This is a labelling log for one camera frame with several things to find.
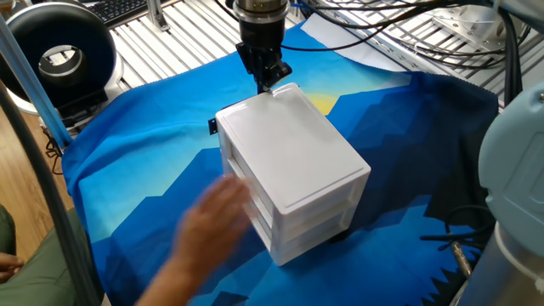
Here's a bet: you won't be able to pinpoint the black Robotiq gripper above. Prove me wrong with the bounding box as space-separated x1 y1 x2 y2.
235 16 294 94

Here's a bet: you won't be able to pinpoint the white drawer with black handle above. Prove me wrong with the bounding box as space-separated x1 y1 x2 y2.
207 89 273 137

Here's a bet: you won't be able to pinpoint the white plastic drawer cabinet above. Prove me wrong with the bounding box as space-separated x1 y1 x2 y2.
214 82 372 268

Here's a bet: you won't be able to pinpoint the person's right forearm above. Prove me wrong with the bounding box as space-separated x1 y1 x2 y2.
135 258 205 306

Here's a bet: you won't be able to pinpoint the person's right hand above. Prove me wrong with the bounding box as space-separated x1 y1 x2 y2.
172 173 256 275

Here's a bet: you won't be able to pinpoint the person's left hand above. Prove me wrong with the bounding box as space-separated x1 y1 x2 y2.
0 252 26 285

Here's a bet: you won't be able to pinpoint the white paper sheet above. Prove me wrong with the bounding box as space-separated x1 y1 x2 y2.
299 12 410 73

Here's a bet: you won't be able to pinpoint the blue mountain print cloth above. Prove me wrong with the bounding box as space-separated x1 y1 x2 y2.
61 20 501 306

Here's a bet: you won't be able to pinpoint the black computer keyboard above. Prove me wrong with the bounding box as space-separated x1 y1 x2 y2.
87 0 150 26

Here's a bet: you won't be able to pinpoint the silver metal mounting plate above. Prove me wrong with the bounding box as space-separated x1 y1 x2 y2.
428 3 501 48

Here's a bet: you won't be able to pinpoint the dark grey curved tube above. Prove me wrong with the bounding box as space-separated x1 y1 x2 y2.
0 82 105 306

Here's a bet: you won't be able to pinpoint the green trousers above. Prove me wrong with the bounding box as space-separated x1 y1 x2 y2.
0 203 105 306

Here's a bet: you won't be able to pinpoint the metal corner bracket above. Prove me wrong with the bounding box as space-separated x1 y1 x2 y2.
145 0 172 33

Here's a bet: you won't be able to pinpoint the thin black cable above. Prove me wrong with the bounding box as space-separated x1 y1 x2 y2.
41 125 65 176

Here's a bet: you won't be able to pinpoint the aluminium frame beam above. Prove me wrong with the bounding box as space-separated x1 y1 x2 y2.
0 16 74 150

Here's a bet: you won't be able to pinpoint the black cable bundle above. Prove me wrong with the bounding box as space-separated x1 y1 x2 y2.
212 0 532 107

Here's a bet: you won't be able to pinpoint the black cable with metal plug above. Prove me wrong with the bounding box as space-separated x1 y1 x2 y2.
418 205 496 280

